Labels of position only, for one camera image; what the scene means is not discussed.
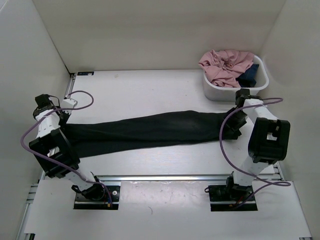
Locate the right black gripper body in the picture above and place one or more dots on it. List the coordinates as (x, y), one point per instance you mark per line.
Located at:
(235, 120)

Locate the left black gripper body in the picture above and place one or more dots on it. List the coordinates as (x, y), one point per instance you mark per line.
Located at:
(63, 118)

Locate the black trousers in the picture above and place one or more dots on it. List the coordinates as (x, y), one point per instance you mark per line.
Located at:
(160, 130)

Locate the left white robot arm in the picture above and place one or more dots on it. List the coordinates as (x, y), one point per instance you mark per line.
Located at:
(54, 152)

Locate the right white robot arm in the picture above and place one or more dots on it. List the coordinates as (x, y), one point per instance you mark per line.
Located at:
(268, 142)

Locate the navy blue garment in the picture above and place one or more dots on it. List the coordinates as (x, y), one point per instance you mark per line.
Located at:
(247, 79)

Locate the small dark label sticker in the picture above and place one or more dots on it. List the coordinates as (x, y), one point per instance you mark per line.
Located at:
(85, 73)

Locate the pink garment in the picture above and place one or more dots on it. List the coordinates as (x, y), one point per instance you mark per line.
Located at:
(222, 68)

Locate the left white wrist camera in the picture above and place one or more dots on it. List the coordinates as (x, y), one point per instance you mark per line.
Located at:
(68, 103)

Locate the aluminium frame rail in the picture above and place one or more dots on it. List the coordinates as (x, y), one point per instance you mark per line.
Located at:
(162, 178)

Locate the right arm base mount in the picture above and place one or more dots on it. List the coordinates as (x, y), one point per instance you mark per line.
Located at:
(223, 199)

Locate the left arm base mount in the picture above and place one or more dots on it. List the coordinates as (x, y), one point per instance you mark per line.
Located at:
(97, 198)

